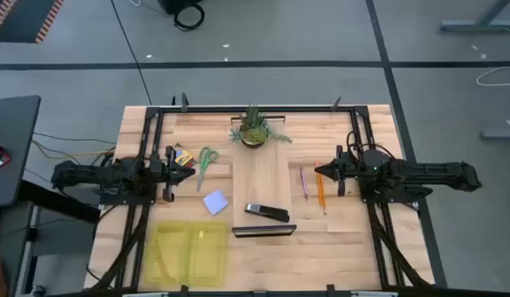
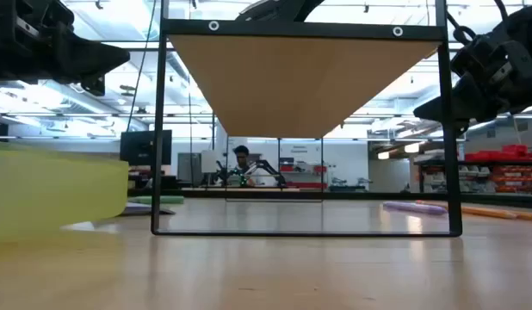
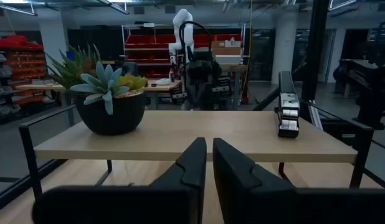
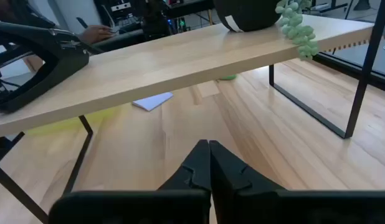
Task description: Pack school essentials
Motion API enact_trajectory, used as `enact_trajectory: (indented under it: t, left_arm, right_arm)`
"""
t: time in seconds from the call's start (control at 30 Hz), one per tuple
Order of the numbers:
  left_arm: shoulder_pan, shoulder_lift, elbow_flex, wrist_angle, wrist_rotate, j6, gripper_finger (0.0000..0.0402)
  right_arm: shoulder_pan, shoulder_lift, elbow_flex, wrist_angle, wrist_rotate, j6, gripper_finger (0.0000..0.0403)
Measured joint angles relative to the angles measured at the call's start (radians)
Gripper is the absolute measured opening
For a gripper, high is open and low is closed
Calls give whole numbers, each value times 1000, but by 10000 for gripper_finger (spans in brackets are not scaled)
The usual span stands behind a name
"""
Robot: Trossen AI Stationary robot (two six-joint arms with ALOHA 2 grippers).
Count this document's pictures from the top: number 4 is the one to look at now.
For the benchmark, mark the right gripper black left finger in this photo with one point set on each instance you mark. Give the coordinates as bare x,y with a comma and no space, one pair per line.
192,199

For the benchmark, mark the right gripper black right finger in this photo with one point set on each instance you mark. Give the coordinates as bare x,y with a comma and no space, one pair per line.
236,199

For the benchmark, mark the white notepad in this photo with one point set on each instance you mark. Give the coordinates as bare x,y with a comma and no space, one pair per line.
152,101

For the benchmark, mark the small green item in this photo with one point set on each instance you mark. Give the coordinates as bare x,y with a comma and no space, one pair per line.
227,77

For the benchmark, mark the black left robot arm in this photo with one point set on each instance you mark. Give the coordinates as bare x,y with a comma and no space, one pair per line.
64,59

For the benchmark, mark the wooden shelf with black legs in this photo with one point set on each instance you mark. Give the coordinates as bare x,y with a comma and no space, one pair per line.
180,62

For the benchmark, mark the yellow-green translucent bin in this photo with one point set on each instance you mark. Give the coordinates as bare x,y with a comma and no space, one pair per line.
61,126

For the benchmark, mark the artificial succulents in black pot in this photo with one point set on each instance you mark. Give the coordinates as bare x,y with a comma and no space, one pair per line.
248,15

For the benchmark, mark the person's hand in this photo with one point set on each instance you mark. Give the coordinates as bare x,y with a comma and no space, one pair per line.
94,33

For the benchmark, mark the black computer equipment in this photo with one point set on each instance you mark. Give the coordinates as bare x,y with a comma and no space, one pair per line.
121,12

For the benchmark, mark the black pen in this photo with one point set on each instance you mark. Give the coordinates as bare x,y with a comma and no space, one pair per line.
82,22

